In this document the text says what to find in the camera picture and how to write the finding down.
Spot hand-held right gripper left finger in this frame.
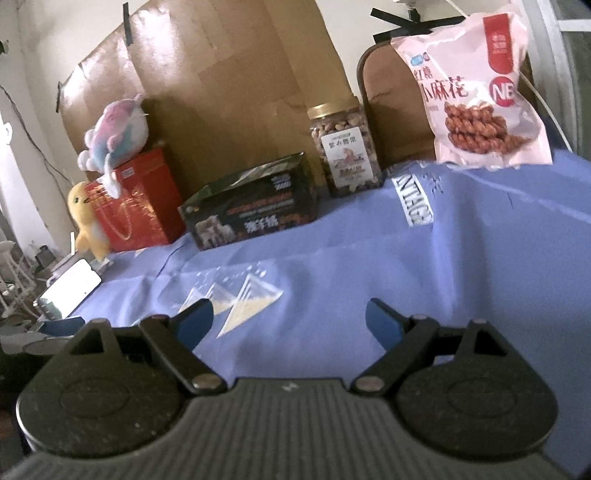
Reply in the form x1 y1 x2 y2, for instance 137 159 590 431
60 299 227 395

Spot white wire rack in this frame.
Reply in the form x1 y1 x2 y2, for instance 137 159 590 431
0 240 38 320

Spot dark printed box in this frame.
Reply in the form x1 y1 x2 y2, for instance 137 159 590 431
177 151 320 252

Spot white flat device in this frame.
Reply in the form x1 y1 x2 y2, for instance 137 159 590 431
34 257 103 322

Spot brown cardboard sheet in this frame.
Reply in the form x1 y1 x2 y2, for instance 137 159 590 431
57 0 362 206

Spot clear jar of nuts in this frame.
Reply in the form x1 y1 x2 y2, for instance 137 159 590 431
306 98 387 200

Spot black cable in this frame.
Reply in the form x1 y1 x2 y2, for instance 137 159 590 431
0 82 75 188

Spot pink snack bag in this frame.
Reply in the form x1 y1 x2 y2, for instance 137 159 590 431
389 7 555 171

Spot brown chair back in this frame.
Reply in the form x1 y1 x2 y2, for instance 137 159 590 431
355 38 537 170

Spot yellow chick plush toy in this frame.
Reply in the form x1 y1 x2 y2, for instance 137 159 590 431
66 180 112 262

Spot red gift box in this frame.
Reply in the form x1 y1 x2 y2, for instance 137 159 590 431
84 147 186 254

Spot blue printed cloth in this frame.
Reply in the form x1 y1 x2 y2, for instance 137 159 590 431
65 147 591 467

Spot black tape strip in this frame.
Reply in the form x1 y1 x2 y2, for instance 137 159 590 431
121 1 136 48

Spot black tape strips on wall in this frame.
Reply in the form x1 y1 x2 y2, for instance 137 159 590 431
370 7 445 43

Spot white cable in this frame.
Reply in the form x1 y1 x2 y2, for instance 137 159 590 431
516 69 580 154

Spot pink and white plush toy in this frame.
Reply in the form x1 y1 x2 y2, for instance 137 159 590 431
76 91 150 198

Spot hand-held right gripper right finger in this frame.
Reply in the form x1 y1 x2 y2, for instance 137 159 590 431
353 299 514 396

